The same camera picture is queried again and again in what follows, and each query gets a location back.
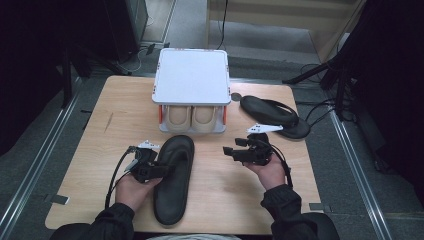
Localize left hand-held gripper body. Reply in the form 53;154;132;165
128;140;162;184

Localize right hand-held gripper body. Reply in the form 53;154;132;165
233;123;285;167

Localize black flip-flop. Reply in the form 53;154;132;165
152;134;196;227
239;95;312;140

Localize cream clog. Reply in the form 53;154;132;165
165;105;193;132
191;105;219;132

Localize white shoe rack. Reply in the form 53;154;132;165
151;47;233;135

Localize person's right hand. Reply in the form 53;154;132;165
244;153;288;192

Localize person's left hand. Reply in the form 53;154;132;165
114;175;164;213

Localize grey tape strip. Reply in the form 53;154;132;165
308;202;333;213
44;194;71;206

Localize black metal stand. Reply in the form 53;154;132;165
59;43;133;109

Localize black tripod stand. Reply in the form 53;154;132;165
282;33;356;122

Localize wooden step platform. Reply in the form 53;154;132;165
206;0;368;63

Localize dark cabinet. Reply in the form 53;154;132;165
103;0;150;64

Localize black curtain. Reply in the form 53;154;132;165
0;0;111;156
346;0;424;201

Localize right hand-held gripper cable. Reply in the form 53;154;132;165
266;142;294;188

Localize black floor cables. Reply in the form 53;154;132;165
294;63;338;134

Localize white floor cable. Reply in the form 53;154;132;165
115;46;158;75

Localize metal floor rail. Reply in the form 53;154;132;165
328;109;394;240
0;78;83;234

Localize black hanging cable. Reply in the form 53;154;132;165
215;0;230;51

